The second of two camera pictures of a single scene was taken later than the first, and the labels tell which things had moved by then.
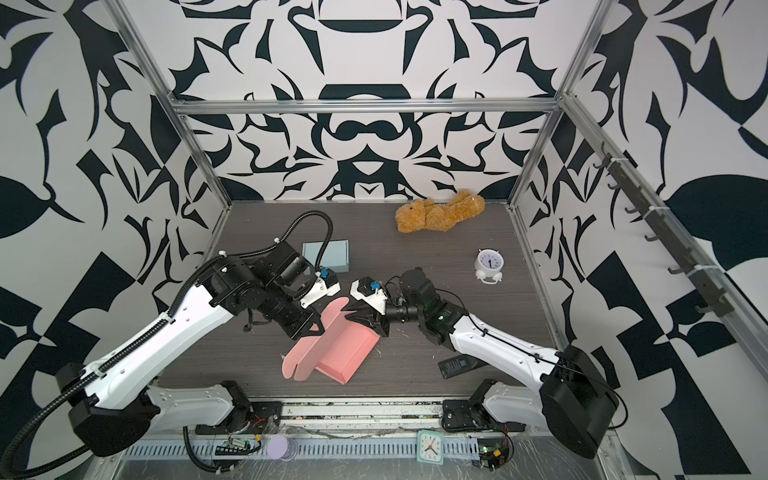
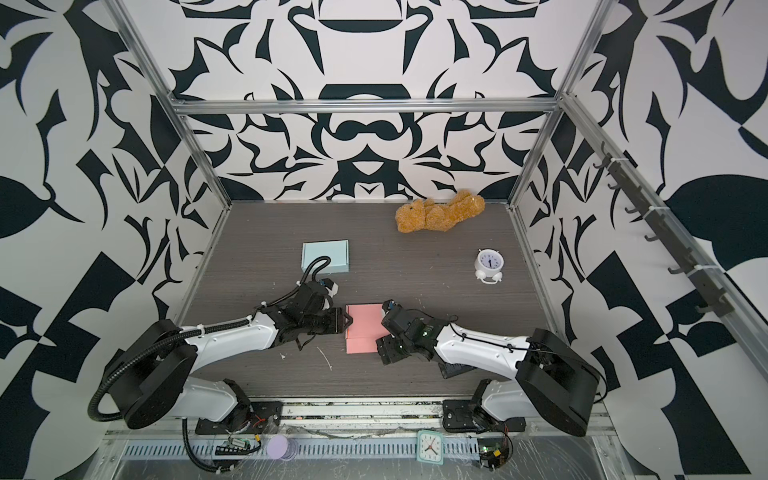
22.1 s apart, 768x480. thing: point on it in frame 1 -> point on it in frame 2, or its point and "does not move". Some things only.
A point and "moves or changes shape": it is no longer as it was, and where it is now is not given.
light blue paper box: [335, 256] does not move
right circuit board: [493, 452] does not move
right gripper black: [371, 318] -> [386, 349]
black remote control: [459, 364] does not move
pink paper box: [338, 353] moves or changes shape
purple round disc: [282, 447] does not move
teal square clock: [430, 447] does not move
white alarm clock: [489, 264] does not move
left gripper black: [302, 325] -> [337, 321]
